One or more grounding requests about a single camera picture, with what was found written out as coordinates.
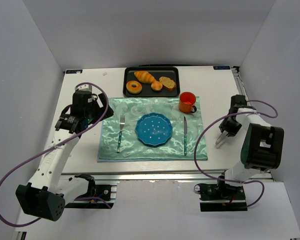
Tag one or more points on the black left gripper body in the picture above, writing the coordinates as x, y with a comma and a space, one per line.
97, 113

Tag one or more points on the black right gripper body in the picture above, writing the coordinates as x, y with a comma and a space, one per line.
228, 129

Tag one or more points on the metal serving tongs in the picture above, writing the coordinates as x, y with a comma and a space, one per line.
221, 139

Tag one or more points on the small round bun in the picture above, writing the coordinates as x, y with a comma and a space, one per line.
156, 86

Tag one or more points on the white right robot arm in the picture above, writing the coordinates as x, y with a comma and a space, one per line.
262, 146

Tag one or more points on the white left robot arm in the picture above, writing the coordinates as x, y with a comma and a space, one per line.
42, 197

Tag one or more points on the bread slice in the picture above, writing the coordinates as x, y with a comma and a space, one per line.
167, 83

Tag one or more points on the glazed donut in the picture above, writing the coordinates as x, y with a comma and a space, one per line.
134, 87

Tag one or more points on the blue label left corner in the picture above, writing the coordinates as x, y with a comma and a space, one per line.
73, 71

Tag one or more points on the green satin placemat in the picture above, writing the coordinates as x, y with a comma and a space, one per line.
132, 149

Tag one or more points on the croissant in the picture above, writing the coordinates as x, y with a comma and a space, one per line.
144, 77

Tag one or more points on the orange enamel mug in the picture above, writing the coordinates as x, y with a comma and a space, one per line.
187, 102

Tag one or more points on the blue dotted plate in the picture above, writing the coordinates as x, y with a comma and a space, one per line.
154, 129

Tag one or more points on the black baking tray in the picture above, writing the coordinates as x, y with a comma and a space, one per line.
157, 72

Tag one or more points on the fork with teal handle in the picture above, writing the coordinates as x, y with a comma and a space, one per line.
121, 126

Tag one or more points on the aluminium table frame rail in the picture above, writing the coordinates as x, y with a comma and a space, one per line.
238, 81

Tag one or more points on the knife with teal handle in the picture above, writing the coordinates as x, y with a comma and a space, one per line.
185, 131

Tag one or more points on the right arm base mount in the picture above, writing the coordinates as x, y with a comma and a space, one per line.
221, 197

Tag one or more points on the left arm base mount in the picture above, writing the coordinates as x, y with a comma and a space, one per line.
99, 196

